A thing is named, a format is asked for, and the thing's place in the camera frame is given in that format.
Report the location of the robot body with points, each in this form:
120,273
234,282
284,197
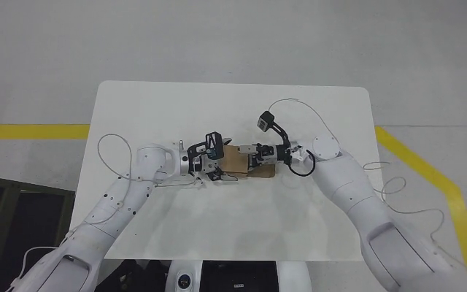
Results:
239,275

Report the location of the small brown carton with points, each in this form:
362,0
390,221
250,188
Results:
237,165

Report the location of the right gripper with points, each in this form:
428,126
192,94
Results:
274,154

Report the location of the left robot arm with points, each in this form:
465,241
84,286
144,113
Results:
98,222

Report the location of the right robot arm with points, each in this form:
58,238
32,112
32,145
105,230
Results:
368,204

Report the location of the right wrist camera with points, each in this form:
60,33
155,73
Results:
270,126

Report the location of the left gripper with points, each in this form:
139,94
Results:
204,166

